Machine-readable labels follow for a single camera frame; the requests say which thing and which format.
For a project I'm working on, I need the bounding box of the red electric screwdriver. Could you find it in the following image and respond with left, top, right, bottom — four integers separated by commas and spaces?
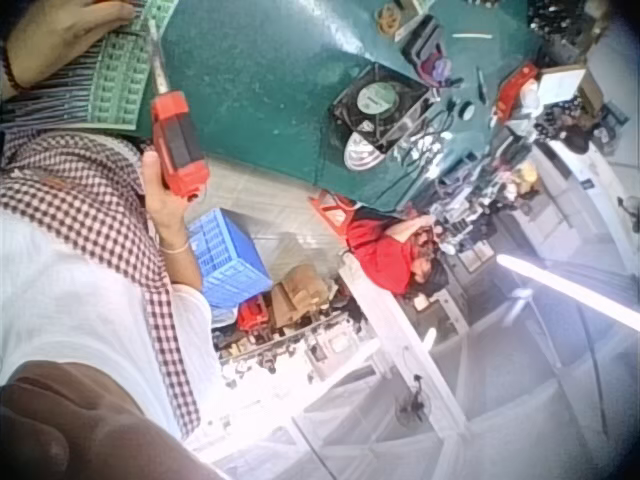
147, 19, 211, 202

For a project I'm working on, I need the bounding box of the blue plastic crate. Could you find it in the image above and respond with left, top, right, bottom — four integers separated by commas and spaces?
187, 206, 275, 324

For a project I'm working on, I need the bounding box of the fluorescent light tube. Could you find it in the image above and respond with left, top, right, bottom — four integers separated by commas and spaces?
496, 253, 640, 332

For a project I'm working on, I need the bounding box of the green terminal block panel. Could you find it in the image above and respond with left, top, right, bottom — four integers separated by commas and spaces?
0, 0, 181, 134

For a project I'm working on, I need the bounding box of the low rack of parts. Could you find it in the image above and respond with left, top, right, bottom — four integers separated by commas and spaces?
214, 307, 386, 389

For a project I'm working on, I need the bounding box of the red tool case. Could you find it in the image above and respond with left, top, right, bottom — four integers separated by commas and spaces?
236, 294, 270, 332

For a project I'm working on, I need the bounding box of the red bead bracelet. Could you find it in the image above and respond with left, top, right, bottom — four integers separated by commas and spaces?
0, 43, 27, 96

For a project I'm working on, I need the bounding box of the person's left hand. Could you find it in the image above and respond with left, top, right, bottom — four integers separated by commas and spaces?
5, 0, 137, 90

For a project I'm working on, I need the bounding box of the wall fan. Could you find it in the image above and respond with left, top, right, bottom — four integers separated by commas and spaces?
393, 374, 432, 427

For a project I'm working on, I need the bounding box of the green table mat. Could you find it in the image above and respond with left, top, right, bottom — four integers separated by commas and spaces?
134, 0, 546, 214

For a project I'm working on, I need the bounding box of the black box with purple part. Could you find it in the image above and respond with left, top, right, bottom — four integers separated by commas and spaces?
398, 13, 454, 87

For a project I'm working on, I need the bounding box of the red box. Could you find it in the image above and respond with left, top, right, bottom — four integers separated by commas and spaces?
493, 61, 540, 122

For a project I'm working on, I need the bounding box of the black cable bundle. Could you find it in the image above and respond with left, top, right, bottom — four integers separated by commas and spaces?
392, 97, 459, 169

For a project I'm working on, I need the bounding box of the brown cardboard bundle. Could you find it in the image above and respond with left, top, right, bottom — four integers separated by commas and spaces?
269, 263, 332, 332

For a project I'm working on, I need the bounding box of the silver round fan guard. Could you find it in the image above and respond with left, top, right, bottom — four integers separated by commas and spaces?
343, 130, 389, 172

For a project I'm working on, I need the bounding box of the red stool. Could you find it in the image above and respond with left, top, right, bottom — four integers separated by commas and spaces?
308, 188, 357, 237

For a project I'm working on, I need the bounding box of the person's right hand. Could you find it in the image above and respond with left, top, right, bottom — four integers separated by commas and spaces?
141, 149, 201, 250

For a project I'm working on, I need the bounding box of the brown tape roll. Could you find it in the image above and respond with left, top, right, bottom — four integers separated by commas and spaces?
375, 3, 402, 35

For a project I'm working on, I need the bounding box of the black square cooling fan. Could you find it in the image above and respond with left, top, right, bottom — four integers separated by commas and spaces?
331, 63, 435, 154

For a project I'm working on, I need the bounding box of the cluttered workbench shelf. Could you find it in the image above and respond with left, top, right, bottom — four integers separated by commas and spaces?
434, 0, 636, 274

